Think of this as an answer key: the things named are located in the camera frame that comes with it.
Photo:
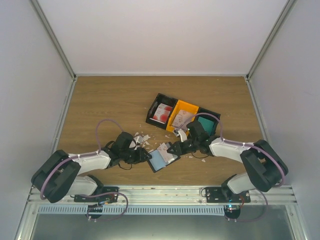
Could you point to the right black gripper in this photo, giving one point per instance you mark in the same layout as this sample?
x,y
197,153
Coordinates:
x,y
179,148

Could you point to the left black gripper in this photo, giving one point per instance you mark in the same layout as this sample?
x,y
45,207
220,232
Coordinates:
x,y
140,156

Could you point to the black leather card holder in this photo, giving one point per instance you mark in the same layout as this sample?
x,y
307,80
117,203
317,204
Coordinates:
x,y
157,163

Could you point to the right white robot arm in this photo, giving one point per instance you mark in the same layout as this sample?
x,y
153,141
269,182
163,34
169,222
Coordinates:
x,y
264,169

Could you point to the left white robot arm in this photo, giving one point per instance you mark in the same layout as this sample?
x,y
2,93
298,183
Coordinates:
x,y
66,174

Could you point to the white VIP card stack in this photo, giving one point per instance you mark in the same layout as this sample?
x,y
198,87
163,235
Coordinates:
x,y
181,118

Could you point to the orange card bin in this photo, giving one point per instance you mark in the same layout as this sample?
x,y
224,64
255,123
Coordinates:
x,y
185,106

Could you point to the red card stack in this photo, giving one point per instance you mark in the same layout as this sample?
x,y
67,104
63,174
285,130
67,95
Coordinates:
x,y
162,113

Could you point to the teal card stack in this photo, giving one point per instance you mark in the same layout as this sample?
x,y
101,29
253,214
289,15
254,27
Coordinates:
x,y
207,125

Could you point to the right black card bin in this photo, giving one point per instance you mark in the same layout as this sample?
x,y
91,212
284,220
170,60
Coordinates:
x,y
203,110

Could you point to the black card bin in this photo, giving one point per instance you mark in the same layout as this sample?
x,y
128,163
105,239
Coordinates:
x,y
203,110
160,98

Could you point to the left black card bin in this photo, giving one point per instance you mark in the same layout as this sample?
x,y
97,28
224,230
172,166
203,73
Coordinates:
x,y
160,98

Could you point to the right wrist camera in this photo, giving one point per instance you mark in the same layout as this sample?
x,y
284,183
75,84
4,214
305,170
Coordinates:
x,y
179,132

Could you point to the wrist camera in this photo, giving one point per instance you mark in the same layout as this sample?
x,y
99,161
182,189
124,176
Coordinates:
x,y
139,140
179,132

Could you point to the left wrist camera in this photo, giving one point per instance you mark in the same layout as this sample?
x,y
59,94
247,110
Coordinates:
x,y
139,140

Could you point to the aluminium rail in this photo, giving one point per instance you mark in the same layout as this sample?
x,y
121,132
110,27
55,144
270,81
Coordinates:
x,y
183,195

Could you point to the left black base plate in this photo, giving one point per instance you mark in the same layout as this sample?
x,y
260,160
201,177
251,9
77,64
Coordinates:
x,y
106,194

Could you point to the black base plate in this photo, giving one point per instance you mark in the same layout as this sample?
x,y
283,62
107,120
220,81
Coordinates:
x,y
106,194
214,194

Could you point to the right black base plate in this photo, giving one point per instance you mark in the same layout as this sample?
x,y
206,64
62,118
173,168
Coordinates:
x,y
214,194

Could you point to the grey slotted cable duct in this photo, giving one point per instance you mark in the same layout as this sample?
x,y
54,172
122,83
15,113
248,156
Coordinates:
x,y
80,209

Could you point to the left frame post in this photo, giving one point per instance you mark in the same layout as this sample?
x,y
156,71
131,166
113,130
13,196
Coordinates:
x,y
52,36

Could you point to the frame post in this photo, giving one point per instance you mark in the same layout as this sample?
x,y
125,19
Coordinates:
x,y
288,6
52,36

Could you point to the right frame post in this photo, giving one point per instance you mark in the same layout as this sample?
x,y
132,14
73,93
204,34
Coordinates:
x,y
288,6

